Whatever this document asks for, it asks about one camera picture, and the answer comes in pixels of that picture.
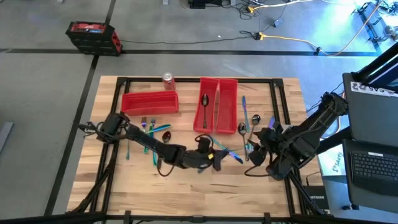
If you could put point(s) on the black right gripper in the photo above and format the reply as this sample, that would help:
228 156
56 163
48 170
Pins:
273 140

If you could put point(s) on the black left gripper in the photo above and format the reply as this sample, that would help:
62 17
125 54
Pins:
199 160

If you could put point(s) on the red plastic bin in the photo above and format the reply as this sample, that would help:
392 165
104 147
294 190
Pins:
199 124
227 109
149 107

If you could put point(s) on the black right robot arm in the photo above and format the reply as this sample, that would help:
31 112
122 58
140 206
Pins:
311 130

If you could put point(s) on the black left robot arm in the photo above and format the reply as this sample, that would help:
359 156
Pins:
146 141

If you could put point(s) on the white printed sheet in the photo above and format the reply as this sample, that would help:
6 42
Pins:
329 161

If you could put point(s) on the red soda can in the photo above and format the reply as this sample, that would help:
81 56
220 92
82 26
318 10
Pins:
168 81

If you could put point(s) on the grey case with sticker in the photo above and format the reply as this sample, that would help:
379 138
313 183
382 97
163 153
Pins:
373 118

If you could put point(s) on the black laptop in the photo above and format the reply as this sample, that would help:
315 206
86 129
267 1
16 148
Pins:
373 168

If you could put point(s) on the small grey power adapter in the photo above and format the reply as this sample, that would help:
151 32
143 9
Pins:
278 22

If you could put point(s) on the black power strip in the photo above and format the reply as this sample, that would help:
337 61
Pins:
197 4

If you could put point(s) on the black metal stand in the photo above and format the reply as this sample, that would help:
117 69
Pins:
371 32

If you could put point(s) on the red and black toolbox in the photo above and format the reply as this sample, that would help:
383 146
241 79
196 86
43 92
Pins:
93 40

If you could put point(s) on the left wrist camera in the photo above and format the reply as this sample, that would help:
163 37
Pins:
204 143

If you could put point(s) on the black network switch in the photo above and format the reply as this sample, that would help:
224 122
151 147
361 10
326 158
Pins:
317 197

